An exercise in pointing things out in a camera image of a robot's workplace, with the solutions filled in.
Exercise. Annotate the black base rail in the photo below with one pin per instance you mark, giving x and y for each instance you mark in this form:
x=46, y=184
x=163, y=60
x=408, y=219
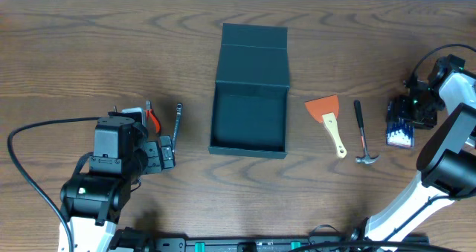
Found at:
x=238, y=244

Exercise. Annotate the orange scraper wooden handle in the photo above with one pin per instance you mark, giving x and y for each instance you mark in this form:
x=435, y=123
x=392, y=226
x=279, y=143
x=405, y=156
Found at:
x=325, y=110

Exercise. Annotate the blue screwdriver bit case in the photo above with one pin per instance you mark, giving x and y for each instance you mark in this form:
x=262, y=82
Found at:
x=400, y=135

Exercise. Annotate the silver ring wrench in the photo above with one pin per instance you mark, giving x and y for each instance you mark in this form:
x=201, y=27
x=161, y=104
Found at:
x=179, y=108

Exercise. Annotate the small black-handled hammer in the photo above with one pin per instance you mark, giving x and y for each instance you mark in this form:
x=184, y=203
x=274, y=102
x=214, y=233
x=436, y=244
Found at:
x=366, y=158

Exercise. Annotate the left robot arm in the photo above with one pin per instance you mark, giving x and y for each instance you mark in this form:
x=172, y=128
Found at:
x=103, y=181

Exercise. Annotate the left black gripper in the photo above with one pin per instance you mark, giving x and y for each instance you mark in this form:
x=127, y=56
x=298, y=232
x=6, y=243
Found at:
x=157, y=157

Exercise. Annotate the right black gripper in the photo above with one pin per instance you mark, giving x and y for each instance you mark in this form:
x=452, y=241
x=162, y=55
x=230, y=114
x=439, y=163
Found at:
x=429, y=122

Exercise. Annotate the red black pliers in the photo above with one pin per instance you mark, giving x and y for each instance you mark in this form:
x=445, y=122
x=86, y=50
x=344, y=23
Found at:
x=150, y=115

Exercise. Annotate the dark green open box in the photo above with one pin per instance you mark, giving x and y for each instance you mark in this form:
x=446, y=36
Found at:
x=251, y=92

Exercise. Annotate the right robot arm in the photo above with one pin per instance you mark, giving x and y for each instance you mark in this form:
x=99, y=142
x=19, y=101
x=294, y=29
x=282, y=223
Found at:
x=445, y=171

